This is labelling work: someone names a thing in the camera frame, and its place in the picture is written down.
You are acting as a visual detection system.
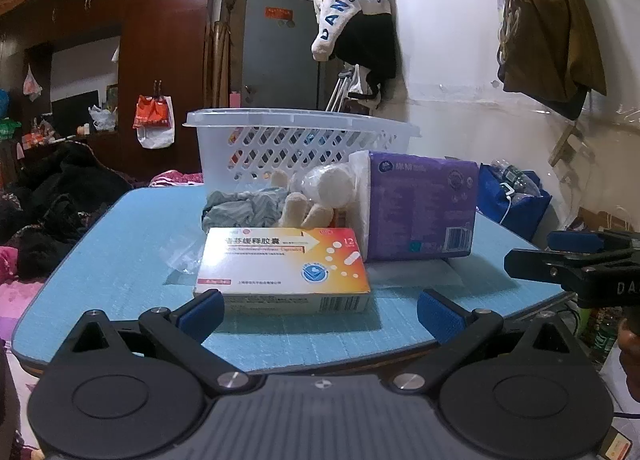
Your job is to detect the clear plastic bottle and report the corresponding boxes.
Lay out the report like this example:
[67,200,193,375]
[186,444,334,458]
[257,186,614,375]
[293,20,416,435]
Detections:
[491,158,544,201]

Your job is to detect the brown wooden wardrobe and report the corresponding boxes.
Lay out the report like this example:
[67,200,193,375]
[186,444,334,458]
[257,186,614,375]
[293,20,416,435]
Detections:
[0,0,219,181]

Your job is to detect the pink floral blanket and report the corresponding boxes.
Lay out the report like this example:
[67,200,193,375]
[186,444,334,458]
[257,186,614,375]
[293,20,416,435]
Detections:
[148,170,206,189]

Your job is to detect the medicine box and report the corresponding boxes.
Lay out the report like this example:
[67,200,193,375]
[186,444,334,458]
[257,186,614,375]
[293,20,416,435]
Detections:
[194,226,374,315]

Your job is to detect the red and white plastic bag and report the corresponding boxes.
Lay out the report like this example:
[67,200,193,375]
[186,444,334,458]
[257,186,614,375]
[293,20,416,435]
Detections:
[132,94,175,149]

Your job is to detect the black garment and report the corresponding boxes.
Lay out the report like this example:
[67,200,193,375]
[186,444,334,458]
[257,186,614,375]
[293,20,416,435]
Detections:
[330,14,402,101]

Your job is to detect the wooden planks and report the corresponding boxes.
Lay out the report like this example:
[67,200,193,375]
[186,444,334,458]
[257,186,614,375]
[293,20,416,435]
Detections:
[215,0,246,111]

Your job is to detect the metal rack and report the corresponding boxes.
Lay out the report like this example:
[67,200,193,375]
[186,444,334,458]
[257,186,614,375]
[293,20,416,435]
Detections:
[325,64,362,113]

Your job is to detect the person's right hand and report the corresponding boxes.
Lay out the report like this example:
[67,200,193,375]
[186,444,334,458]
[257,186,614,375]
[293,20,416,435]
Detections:
[618,317,640,382]

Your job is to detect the green bottles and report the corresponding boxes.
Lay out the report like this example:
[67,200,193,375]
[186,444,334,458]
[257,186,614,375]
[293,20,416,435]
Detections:
[581,307,622,367]

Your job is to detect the beige plush toy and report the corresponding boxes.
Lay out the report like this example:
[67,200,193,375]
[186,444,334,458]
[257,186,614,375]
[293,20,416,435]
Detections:
[270,165,359,231]

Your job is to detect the blue fabric bag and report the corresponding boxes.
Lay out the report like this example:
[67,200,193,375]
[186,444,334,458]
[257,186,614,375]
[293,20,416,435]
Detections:
[477,162,554,243]

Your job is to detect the black television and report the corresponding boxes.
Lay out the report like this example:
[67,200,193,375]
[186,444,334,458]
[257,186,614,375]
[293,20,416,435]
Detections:
[51,90,100,137]

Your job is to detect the white cable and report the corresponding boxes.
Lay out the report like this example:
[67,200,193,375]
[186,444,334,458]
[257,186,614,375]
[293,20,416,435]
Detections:
[500,185,517,227]

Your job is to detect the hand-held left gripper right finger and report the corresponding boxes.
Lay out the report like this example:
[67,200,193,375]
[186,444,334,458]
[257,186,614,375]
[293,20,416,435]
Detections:
[393,288,584,397]

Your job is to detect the pink and white plastic bag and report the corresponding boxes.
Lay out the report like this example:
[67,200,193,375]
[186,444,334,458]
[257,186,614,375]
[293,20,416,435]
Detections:
[22,64,44,101]

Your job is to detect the clear plastic bag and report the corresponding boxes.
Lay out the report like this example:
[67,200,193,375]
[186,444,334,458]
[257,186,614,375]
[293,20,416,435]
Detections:
[165,235,211,287]

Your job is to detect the olive hanging bag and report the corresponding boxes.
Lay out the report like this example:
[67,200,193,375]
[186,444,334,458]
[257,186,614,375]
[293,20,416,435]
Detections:
[497,0,609,106]

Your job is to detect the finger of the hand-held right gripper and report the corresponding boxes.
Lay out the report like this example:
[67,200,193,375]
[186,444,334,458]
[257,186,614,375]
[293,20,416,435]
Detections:
[503,247,637,287]
[546,229,640,253]

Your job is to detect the purple tissue pack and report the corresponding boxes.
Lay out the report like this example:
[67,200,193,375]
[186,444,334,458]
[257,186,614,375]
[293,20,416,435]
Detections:
[348,150,480,263]

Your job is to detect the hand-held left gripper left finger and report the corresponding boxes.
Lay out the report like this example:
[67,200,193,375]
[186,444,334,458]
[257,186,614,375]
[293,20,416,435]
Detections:
[59,289,250,399]

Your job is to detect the wooden wall bracket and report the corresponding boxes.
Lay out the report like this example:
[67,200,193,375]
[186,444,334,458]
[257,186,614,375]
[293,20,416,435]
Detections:
[547,122,587,169]

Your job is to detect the white plastic basket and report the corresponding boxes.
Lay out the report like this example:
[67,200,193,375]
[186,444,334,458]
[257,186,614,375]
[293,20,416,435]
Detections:
[181,108,422,191]

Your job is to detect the grey cloth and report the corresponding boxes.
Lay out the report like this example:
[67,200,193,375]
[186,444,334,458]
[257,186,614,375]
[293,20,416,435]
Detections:
[201,187,291,233]

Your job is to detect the grey door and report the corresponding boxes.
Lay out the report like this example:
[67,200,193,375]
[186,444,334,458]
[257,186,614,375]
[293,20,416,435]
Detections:
[242,0,322,111]

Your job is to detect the dark clothes pile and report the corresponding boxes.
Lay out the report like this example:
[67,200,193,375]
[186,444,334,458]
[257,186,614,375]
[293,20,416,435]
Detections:
[0,142,147,281]

